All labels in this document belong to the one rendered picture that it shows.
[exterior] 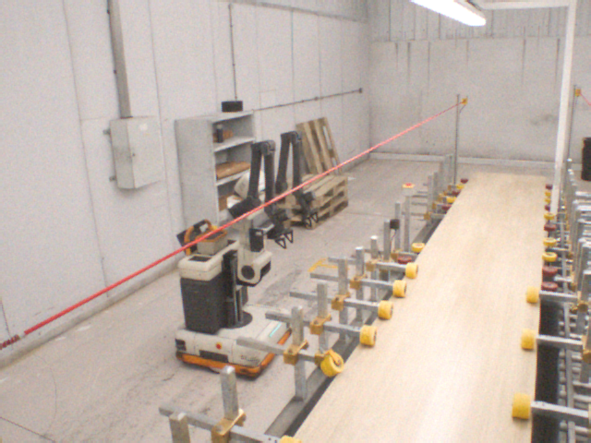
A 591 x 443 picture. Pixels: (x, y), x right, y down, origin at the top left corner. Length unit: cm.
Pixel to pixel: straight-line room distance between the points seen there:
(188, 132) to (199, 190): 61
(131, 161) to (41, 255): 110
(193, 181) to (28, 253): 192
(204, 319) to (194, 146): 227
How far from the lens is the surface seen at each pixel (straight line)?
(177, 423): 150
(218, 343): 358
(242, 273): 348
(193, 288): 355
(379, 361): 214
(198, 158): 535
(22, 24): 434
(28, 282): 439
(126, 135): 466
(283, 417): 218
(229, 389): 169
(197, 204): 549
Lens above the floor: 206
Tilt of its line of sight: 17 degrees down
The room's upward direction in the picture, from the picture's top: 2 degrees counter-clockwise
